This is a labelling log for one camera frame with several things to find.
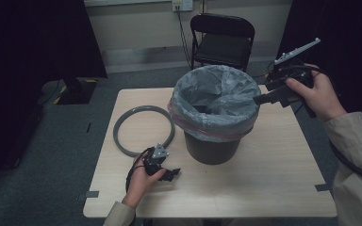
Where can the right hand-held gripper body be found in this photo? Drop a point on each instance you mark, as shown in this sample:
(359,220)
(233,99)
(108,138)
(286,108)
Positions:
(295,75)

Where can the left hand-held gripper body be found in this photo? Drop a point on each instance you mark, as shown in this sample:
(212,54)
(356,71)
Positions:
(155,160)

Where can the black plastic trash bin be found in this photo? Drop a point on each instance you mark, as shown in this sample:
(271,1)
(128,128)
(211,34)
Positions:
(212,152)

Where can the grey plastic trash bag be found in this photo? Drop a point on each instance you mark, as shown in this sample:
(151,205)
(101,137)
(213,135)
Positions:
(220,84)

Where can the person's left hand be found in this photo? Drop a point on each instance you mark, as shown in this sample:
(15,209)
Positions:
(141,185)

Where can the person's right hand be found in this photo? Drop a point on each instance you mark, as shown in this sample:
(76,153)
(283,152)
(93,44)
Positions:
(323,100)

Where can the black folding chair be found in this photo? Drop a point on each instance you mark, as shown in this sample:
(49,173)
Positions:
(223,47)

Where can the black curtain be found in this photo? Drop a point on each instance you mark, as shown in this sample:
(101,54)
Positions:
(28,47)
(352,31)

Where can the grey tape piece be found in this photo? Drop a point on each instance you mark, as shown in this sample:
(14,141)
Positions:
(91,194)
(322,187)

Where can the black stand base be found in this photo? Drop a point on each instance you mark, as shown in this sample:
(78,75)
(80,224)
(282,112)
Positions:
(75,92)

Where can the white wall socket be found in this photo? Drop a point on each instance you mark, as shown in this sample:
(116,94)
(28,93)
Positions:
(182,4)

